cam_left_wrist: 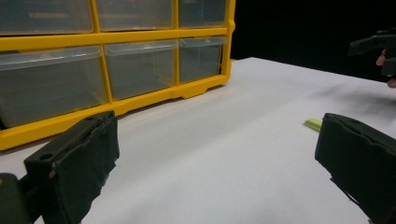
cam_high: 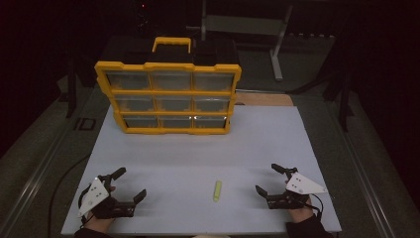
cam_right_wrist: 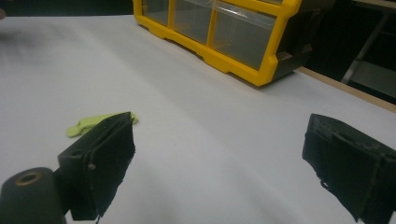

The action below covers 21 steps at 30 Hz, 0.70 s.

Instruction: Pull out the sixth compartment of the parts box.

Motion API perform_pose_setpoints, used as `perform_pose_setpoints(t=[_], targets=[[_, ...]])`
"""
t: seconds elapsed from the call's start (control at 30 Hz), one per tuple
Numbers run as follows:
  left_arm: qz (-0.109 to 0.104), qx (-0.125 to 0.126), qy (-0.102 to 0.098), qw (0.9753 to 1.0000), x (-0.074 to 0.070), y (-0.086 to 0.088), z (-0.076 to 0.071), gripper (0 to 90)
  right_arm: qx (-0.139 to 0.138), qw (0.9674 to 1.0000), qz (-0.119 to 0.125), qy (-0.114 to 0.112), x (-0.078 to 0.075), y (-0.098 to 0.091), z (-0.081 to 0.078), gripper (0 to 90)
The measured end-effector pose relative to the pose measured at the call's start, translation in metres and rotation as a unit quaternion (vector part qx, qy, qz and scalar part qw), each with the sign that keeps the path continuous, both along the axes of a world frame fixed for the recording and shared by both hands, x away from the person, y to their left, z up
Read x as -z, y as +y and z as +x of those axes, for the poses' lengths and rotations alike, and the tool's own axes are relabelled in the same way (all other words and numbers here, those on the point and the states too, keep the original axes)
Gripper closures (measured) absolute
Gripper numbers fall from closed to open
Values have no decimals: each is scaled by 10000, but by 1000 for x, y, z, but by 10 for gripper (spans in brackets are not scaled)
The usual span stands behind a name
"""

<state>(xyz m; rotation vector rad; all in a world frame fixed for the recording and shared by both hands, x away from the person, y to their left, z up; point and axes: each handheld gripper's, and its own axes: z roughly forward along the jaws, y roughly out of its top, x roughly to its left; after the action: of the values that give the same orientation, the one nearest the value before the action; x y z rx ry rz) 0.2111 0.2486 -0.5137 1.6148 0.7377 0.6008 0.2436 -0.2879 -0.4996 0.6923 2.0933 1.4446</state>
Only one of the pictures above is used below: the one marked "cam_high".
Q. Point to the yellow-green marker pen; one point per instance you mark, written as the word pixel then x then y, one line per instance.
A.
pixel 217 190

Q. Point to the person's right hand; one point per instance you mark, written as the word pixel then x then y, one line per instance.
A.
pixel 302 211

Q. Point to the clear plastic storage drawer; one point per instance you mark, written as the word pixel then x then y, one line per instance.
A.
pixel 211 104

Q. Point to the grey metal stand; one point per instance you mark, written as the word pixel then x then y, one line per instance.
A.
pixel 244 24

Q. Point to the metal floor rail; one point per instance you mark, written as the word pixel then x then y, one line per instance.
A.
pixel 366 178
pixel 29 190

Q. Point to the person's left hand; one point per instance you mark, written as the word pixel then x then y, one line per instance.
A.
pixel 98 224

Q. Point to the black stand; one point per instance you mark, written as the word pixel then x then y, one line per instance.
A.
pixel 341 99

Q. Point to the wooden board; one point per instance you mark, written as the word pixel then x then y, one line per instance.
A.
pixel 264 99

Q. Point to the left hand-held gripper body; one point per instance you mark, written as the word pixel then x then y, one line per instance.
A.
pixel 95 196

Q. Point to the group of clear drawers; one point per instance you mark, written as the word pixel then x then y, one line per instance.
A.
pixel 128 81

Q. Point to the yellow drawer organizer cabinet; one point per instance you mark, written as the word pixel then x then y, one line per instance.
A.
pixel 171 93

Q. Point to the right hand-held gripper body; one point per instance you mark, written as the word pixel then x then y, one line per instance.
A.
pixel 302 186

